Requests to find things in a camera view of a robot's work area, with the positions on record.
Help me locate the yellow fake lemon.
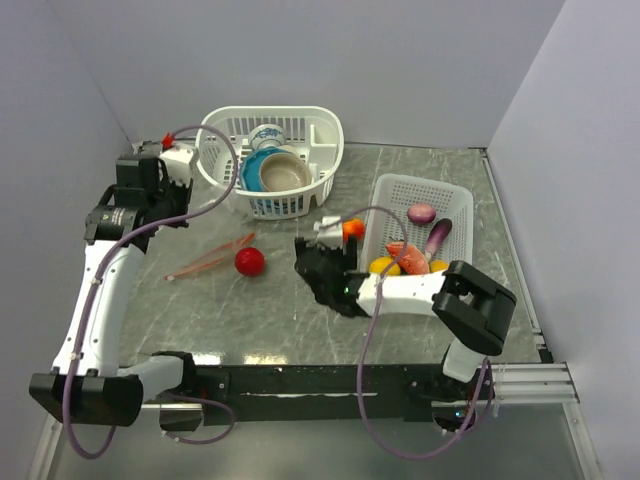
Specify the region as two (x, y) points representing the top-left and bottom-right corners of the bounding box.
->
(368, 256), (402, 276)

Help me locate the orange fake persimmon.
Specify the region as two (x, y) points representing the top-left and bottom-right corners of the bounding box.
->
(342, 218), (366, 243)

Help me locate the clear zip top bag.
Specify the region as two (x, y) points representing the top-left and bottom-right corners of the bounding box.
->
(163, 189), (257, 283)

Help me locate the fake watermelon slice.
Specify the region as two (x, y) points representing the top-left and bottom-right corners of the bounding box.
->
(385, 241), (430, 275)

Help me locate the red fake apple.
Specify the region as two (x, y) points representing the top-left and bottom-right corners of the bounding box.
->
(234, 247), (266, 277)

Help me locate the small yellow fake fruit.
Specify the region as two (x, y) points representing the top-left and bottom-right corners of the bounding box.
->
(429, 260), (449, 273)

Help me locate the purple fake onion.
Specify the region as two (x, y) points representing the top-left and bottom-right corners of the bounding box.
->
(407, 203), (437, 225)

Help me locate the purple fake eggplant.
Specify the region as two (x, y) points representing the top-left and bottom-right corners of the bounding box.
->
(424, 218), (453, 263)

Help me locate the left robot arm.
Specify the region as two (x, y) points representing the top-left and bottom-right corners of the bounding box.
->
(29, 147), (199, 426)

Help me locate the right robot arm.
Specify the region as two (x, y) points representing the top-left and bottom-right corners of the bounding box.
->
(294, 237), (517, 399)

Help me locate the white perforated plastic basket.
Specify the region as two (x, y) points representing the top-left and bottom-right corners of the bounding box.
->
(359, 174), (474, 272)

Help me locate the blue plate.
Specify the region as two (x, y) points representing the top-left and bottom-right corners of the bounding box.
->
(240, 148), (277, 192)

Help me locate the beige ceramic bowl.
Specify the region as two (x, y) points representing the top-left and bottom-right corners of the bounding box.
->
(260, 153), (313, 192)

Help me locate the blue white porcelain bowl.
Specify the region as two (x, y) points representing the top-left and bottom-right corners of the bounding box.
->
(248, 124), (286, 151)

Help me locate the white dish rack basket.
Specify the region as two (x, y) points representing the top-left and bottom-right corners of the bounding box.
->
(203, 106), (344, 220)

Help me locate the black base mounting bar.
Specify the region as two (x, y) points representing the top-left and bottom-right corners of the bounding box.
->
(163, 364), (495, 426)

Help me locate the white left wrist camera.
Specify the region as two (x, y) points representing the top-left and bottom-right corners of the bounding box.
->
(159, 143), (199, 187)

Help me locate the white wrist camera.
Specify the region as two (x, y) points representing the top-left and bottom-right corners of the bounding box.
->
(313, 216), (345, 250)
(159, 143), (199, 187)

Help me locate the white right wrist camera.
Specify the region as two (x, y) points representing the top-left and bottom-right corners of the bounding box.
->
(313, 216), (345, 250)

